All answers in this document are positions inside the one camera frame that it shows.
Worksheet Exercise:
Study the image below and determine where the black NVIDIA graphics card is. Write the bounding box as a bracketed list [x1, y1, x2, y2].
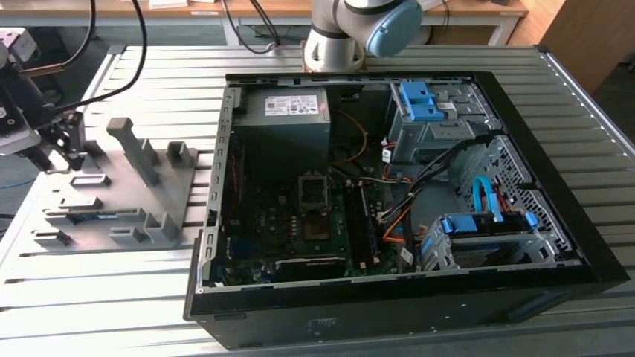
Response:
[270, 254, 348, 283]

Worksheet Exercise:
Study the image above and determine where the black cable bundle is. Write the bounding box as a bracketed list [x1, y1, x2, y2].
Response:
[378, 134, 500, 224]

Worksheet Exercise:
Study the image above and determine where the hard disk in blue carrier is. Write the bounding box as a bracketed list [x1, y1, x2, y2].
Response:
[438, 210, 540, 237]

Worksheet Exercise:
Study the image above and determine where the blue disk carrier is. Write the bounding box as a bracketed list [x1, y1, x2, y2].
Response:
[397, 80, 446, 122]

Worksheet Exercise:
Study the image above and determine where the black RAM slot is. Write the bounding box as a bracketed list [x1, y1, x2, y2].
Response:
[354, 181, 376, 267]
[344, 179, 366, 269]

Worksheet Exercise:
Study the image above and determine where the blue data cable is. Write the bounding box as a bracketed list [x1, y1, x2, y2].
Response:
[470, 174, 505, 224]

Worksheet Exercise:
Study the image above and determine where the RAM stick blue label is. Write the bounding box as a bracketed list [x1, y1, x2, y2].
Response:
[66, 210, 140, 222]

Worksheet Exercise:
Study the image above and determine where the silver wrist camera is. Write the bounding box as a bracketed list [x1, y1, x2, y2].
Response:
[0, 106, 41, 158]

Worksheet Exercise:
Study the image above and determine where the orange cable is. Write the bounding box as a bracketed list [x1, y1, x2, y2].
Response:
[381, 206, 413, 245]

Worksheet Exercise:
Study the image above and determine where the wooden desk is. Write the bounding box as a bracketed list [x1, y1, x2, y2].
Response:
[0, 0, 529, 48]

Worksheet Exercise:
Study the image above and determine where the wooden cabinet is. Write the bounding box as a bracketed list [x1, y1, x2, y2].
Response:
[508, 0, 635, 96]

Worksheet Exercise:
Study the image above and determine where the black cart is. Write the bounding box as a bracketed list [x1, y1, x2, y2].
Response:
[29, 25, 100, 109]

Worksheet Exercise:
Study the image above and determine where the black PC case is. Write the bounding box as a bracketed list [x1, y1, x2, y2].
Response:
[181, 70, 630, 353]

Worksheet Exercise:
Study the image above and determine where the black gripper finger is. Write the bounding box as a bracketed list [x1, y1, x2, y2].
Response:
[52, 110, 88, 172]
[26, 143, 58, 175]

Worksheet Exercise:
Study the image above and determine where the grey power supply unit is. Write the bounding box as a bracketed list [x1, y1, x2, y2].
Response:
[232, 87, 332, 164]

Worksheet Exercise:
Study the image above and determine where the green Dell motherboard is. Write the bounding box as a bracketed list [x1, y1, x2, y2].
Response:
[217, 141, 416, 287]

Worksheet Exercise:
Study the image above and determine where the black camera cable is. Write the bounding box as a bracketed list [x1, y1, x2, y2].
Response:
[52, 0, 149, 112]
[18, 0, 98, 77]

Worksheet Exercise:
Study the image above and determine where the grey parts rack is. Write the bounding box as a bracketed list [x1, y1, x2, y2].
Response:
[29, 117, 202, 252]

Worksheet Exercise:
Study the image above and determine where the coloured wire bundle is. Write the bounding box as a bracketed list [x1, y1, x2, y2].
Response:
[356, 173, 413, 186]

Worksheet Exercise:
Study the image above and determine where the CPU socket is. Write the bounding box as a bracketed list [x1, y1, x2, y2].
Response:
[300, 219, 332, 242]

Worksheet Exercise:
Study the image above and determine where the yellow wire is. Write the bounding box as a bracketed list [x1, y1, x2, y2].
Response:
[328, 109, 370, 164]

